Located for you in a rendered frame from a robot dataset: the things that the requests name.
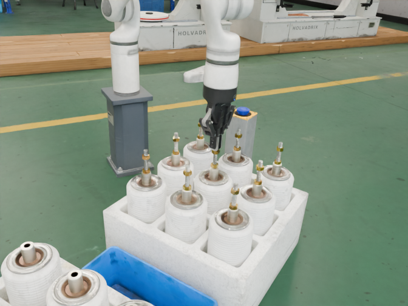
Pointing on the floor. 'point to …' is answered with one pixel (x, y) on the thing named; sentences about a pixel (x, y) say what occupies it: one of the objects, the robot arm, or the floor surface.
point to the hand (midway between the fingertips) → (215, 141)
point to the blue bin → (145, 280)
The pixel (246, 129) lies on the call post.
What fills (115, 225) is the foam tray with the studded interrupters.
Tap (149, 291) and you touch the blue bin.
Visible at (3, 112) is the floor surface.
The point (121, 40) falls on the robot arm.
